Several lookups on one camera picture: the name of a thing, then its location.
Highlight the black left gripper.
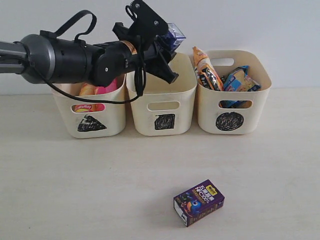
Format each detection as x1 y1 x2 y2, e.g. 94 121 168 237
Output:
91 22 179 87

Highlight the white blue milk carton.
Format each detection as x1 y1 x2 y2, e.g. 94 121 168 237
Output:
158 22 187 51

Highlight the pink chip can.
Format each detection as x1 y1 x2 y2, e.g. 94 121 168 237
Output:
94 78 118 112

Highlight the yellow chip can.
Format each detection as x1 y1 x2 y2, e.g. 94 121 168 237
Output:
73 83 97 113

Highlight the orange noodle packet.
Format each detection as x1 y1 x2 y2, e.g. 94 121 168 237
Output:
192 46 224 92

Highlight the blue noodle packet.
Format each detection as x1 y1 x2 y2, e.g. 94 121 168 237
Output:
219 65 262 109

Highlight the purple juice carton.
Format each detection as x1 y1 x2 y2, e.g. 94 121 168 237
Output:
173 179 225 227

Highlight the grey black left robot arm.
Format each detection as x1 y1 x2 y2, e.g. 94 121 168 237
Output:
0 34 179 87

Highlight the cream bin with square mark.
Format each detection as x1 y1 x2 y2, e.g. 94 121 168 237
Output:
131 53 197 137

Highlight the cream bin with triangle mark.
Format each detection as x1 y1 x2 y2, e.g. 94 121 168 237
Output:
52 75 126 139

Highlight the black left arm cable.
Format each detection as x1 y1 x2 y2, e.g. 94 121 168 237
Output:
14 9 147 105

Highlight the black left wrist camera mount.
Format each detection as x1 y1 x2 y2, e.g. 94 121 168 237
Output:
125 0 169 50

